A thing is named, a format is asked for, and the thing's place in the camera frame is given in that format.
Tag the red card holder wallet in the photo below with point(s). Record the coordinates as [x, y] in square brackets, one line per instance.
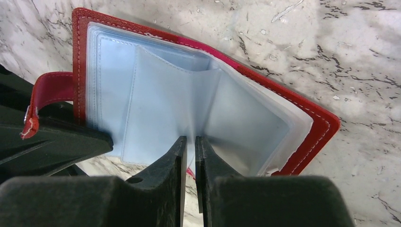
[146, 87]

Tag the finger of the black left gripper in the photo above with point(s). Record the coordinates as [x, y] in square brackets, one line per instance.
[38, 135]

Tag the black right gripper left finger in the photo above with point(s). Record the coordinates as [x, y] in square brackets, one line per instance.
[153, 197]

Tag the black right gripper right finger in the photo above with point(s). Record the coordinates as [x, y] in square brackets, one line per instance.
[229, 199]

